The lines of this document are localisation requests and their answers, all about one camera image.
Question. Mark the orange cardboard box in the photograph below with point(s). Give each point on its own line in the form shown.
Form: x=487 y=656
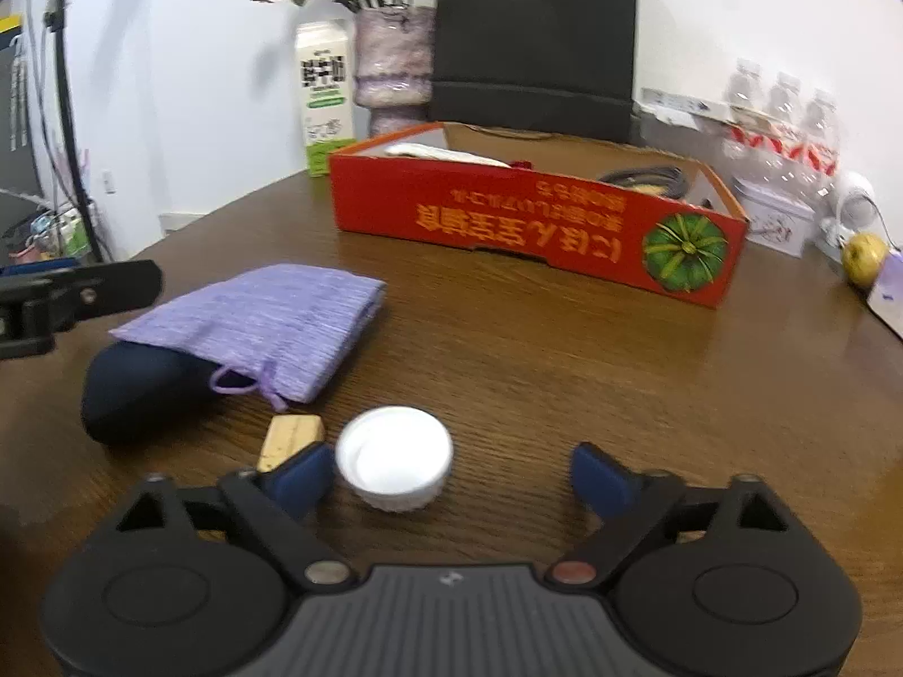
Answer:
x=529 y=218

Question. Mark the purple packet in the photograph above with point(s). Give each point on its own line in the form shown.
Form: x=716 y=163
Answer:
x=890 y=296

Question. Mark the white green milk carton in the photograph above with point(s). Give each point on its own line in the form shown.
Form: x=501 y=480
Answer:
x=324 y=99

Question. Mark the clear water bottle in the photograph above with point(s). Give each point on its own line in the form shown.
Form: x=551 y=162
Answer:
x=746 y=95
x=784 y=109
x=822 y=127

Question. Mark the black paper bag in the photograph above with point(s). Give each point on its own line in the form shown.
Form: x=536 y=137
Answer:
x=529 y=28

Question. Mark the white printed tin box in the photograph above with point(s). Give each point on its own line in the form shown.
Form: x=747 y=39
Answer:
x=772 y=218

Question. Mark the white wall outlet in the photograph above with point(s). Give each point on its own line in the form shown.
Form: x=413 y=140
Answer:
x=109 y=182

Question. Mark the long white carton box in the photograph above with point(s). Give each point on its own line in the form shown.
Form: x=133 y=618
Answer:
x=677 y=103

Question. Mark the small white desk fan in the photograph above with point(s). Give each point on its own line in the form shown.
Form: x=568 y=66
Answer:
x=853 y=208

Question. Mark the small white cup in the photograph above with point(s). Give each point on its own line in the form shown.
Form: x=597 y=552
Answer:
x=391 y=458

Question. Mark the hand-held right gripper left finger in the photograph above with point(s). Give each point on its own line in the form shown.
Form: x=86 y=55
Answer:
x=303 y=479

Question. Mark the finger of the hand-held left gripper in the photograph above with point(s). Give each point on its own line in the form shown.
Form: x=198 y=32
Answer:
x=106 y=285

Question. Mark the yellow green apple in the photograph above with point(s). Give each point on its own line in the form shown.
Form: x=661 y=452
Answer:
x=864 y=257

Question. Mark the dark blue case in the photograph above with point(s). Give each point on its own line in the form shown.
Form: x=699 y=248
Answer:
x=141 y=395

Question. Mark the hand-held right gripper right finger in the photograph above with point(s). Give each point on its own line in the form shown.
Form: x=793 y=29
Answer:
x=599 y=479

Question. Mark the black stand pole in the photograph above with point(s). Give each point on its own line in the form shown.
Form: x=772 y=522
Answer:
x=67 y=84

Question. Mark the white cloth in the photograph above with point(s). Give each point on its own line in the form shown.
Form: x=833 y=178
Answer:
x=444 y=154

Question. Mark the small wooden block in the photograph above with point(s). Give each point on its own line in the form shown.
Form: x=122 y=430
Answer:
x=289 y=437

